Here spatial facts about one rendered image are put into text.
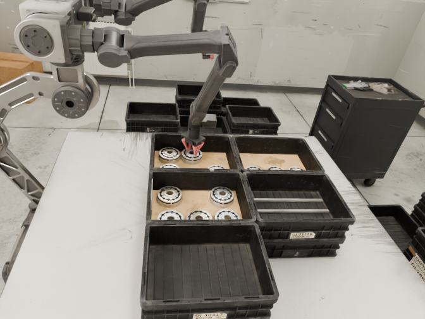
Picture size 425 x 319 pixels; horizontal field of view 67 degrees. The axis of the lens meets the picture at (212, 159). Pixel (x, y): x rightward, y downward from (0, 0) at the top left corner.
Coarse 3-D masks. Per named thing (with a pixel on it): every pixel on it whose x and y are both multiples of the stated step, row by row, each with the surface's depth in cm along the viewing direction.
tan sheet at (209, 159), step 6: (156, 156) 159; (180, 156) 161; (204, 156) 164; (210, 156) 164; (216, 156) 165; (222, 156) 166; (156, 162) 155; (180, 162) 158; (204, 162) 160; (210, 162) 160; (216, 162) 161; (222, 162) 162; (228, 168) 158
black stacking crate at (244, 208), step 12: (156, 180) 136; (168, 180) 137; (180, 180) 138; (192, 180) 139; (204, 180) 139; (216, 180) 140; (228, 180) 141; (240, 180) 136; (240, 192) 136; (240, 204) 135
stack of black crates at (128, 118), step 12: (132, 108) 258; (144, 108) 260; (156, 108) 261; (168, 108) 263; (132, 120) 233; (144, 120) 234; (156, 120) 236; (168, 120) 238; (144, 132) 240; (168, 132) 244
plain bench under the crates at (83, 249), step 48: (96, 144) 184; (144, 144) 190; (48, 192) 149; (96, 192) 152; (144, 192) 156; (48, 240) 127; (96, 240) 130; (384, 240) 148; (48, 288) 111; (96, 288) 113; (288, 288) 122; (336, 288) 124; (384, 288) 127
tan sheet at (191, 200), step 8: (152, 192) 138; (184, 192) 140; (192, 192) 140; (200, 192) 141; (208, 192) 142; (152, 200) 134; (184, 200) 136; (192, 200) 137; (200, 200) 137; (208, 200) 138; (152, 208) 130; (160, 208) 130; (168, 208) 131; (176, 208) 131; (184, 208) 132; (192, 208) 132; (200, 208) 133; (208, 208) 134; (216, 208) 134; (224, 208) 135; (232, 208) 135; (152, 216) 126; (184, 216) 128; (240, 216) 132
